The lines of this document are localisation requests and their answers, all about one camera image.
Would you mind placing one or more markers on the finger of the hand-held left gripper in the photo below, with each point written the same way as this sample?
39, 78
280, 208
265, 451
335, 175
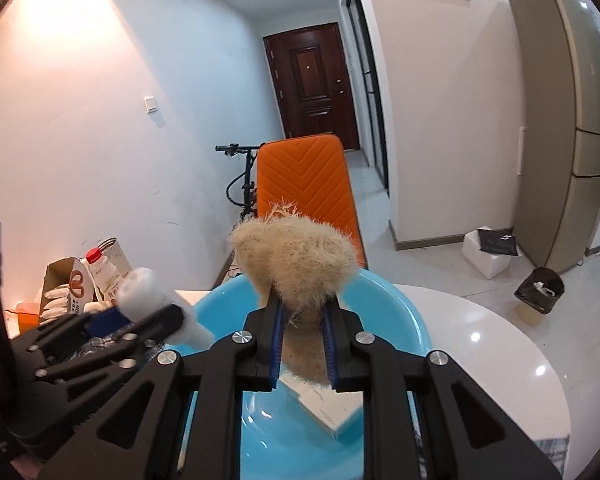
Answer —
107, 319
155, 322

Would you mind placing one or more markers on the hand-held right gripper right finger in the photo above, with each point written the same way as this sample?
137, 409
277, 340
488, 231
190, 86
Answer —
330, 345

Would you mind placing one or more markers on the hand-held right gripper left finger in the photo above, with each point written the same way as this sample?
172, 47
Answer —
276, 345

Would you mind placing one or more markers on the white yarn ball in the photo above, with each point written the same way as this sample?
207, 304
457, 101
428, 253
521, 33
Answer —
140, 290

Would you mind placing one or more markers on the blue plastic basin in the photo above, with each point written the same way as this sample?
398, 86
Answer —
225, 305

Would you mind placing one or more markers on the white and tan box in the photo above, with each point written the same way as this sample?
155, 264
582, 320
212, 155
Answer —
330, 410

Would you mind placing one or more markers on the beige plush toy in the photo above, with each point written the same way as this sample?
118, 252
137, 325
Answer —
290, 260

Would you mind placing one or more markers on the orange carton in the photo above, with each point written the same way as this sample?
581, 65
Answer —
30, 317

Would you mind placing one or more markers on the milk bottle with red cap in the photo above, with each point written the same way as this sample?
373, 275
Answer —
105, 275

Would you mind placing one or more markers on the open cardboard box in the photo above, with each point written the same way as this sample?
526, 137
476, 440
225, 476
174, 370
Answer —
72, 285

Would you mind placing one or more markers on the metal tin can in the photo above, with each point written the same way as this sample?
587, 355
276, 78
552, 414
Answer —
115, 252

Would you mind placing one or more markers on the black bicycle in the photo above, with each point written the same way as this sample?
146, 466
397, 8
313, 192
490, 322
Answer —
250, 185

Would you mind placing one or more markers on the orange chair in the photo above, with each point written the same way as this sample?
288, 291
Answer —
305, 175

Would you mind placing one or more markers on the white foam box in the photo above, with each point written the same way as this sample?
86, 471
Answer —
490, 262

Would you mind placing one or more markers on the black plastic bag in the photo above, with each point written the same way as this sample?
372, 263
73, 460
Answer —
497, 242

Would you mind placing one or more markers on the dark trash bin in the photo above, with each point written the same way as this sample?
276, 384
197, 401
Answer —
540, 292

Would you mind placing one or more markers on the blue plaid cloth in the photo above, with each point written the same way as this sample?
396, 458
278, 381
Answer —
550, 455

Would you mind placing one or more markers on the dark wooden door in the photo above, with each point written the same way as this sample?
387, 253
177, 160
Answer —
310, 85

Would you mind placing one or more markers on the glass sliding door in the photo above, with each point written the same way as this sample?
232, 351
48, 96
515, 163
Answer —
370, 85

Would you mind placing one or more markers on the beige refrigerator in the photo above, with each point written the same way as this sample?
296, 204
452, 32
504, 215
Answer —
565, 110

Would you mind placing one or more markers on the white light switch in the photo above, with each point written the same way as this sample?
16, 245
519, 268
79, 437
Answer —
151, 104

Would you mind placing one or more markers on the white wall strip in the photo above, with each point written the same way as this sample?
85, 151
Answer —
522, 152

